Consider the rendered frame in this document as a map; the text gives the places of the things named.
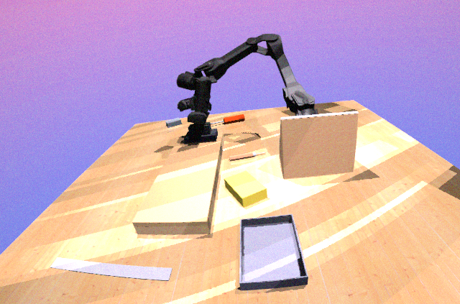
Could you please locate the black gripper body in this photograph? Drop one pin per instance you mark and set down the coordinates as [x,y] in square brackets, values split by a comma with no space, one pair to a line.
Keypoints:
[202,105]

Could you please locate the orange-handled awl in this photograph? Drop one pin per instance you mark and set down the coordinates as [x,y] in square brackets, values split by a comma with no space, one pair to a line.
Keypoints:
[232,119]

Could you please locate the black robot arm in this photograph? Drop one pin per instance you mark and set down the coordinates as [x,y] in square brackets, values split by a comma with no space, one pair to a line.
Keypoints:
[297,100]

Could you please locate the light wood floor panel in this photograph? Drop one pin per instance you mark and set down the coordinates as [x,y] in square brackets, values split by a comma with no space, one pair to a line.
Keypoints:
[182,198]

